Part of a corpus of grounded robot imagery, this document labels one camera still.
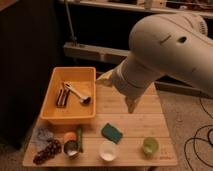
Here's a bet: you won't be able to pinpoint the metal garlic press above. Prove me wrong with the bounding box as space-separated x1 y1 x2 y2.
65 83 91 105

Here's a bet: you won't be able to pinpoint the black floor cable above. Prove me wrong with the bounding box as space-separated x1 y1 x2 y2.
183 97 213 171

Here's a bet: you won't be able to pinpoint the purple toy grapes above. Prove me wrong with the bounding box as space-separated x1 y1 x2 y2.
33 139 62 165

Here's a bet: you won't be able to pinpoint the green plastic cup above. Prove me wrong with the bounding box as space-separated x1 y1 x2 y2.
142 137 159 156

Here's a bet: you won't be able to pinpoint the metal vertical pole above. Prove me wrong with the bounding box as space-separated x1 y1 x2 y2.
64 0 77 46

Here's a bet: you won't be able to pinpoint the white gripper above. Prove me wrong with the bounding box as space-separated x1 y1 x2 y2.
96 55 162 113

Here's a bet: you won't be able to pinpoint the orange plastic tray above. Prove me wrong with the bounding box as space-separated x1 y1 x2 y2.
40 67 96 125

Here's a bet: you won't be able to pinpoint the small metal cup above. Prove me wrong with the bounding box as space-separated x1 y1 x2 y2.
63 140 78 158

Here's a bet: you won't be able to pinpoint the white small bowl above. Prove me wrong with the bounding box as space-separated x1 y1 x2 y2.
99 141 118 162

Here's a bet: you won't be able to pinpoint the grey blue cloth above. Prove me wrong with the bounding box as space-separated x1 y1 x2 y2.
32 125 54 152

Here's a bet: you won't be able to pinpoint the teal green sponge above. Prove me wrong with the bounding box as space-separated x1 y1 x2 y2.
101 123 123 143

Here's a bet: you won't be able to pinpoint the grey shelf beam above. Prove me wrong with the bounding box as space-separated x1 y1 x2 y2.
63 42 209 98

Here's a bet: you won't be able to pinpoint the dark brown utensil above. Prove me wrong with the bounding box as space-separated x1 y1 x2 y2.
56 84 70 108

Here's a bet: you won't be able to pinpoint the toy carrot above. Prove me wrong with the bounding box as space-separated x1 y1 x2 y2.
63 125 83 152

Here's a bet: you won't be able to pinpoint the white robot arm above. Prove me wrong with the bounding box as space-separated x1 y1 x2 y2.
96 13 213 113

